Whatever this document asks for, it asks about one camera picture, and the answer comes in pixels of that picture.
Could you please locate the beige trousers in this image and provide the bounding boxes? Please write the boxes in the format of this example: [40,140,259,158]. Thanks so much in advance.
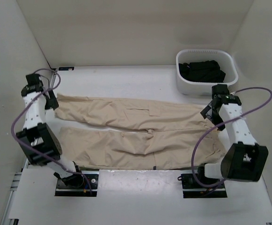
[55,94,226,170]

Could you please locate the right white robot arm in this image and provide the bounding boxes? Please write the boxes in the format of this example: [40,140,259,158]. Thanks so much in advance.
[196,94,268,188]

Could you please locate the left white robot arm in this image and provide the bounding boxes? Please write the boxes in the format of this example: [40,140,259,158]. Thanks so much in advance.
[16,81,84,188]

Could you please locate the black trousers in basket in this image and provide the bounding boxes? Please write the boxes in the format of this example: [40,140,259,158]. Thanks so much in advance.
[178,60,226,83]

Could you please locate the white plastic basket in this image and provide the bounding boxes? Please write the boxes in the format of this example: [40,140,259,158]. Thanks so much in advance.
[176,49,239,96]

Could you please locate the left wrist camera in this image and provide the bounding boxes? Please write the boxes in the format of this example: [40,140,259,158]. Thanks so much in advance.
[26,73,42,86]

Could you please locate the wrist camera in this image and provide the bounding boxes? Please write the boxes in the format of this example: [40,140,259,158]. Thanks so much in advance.
[26,73,42,86]
[212,84,230,99]

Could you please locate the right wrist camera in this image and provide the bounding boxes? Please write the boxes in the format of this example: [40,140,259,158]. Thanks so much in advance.
[212,84,230,99]

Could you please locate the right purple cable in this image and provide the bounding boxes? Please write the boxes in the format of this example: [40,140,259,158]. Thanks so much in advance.
[191,87,272,188]

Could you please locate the aluminium frame rail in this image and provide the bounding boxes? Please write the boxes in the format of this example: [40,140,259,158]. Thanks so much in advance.
[48,69,58,90]

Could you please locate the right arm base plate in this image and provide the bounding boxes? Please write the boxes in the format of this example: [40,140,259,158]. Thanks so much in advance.
[177,173,228,199]

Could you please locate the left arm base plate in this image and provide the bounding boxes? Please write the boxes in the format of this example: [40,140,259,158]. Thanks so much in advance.
[55,170,99,197]

